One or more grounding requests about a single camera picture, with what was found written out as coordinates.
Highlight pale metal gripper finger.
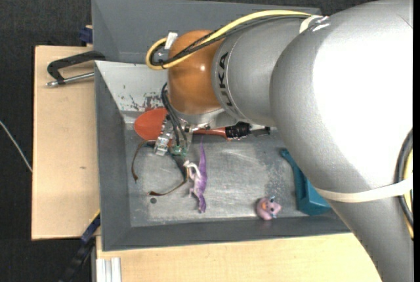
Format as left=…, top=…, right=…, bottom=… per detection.
left=158, top=125, right=173, bottom=144
left=153, top=142, right=169, bottom=157

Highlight orange spatula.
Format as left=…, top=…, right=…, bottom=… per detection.
left=133, top=108, right=230, bottom=141

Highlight brown sunglasses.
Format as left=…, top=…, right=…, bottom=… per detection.
left=131, top=139, right=188, bottom=197

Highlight purple toy dinosaur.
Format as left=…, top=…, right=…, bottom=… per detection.
left=182, top=134, right=209, bottom=214

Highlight grey metal bin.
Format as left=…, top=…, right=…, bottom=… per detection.
left=91, top=0, right=354, bottom=252

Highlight brown cardboard board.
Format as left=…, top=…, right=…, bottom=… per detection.
left=31, top=45, right=101, bottom=241

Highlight pink toy animal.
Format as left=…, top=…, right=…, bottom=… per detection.
left=255, top=196, right=283, bottom=221

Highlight teal box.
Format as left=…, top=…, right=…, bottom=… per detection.
left=280, top=148, right=333, bottom=216

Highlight black cylinder on white bracket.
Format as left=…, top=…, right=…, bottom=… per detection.
left=224, top=121, right=272, bottom=141

